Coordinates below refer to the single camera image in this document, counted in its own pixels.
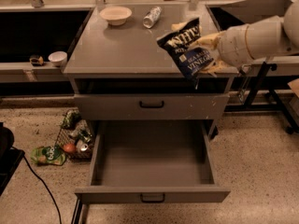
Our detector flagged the green soda can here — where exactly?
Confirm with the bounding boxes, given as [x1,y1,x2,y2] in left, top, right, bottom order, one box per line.
[78,130,92,144]

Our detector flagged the yellow sponge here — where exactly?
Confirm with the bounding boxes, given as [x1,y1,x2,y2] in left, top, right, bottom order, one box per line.
[171,22,187,32]

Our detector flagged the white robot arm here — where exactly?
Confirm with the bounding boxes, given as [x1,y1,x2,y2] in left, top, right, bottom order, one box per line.
[191,2,299,68]

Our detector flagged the small white bowl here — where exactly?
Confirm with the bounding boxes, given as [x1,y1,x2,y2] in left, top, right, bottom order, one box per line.
[48,51,67,67]

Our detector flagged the dark green snack bag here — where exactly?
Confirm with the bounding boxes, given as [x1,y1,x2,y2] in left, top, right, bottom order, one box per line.
[61,110,81,129]

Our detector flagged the open grey middle drawer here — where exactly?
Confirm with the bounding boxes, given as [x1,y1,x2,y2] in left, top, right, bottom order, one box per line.
[75,120,230,204]

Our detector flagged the blue chip bag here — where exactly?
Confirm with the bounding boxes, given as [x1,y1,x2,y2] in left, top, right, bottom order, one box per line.
[157,18,215,90]

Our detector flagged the tape measure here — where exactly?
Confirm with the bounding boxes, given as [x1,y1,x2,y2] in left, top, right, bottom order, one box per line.
[29,55,44,66]

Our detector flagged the beige paper bowl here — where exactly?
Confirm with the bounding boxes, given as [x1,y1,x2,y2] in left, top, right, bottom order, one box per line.
[100,7,132,26]

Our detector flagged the silver crushed can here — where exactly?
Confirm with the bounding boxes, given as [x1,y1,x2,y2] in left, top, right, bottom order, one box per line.
[143,7,162,29]

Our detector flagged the silver soda can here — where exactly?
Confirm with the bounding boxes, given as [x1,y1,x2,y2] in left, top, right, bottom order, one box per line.
[76,140,89,153]

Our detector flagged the red apple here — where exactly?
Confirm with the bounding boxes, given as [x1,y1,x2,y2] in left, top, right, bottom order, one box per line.
[63,143,77,154]

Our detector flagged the black tray stand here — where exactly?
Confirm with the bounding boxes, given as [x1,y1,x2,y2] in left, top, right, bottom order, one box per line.
[219,0,299,134]

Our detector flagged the closed grey top drawer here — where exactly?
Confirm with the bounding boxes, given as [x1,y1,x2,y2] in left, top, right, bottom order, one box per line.
[75,94,229,120]

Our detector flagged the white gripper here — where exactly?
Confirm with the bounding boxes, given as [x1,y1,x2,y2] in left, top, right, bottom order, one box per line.
[189,16,289,76]

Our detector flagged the black equipment at left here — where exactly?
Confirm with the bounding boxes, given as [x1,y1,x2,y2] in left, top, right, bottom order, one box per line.
[0,123,24,196]

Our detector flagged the grey drawer cabinet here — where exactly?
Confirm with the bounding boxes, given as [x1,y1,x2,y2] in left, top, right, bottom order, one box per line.
[64,4,236,135]

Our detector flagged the black power cable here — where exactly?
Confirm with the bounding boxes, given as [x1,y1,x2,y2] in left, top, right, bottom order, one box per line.
[21,156,64,224]

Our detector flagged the black wire basket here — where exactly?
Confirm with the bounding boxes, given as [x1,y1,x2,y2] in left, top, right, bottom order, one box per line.
[55,120,94,161]

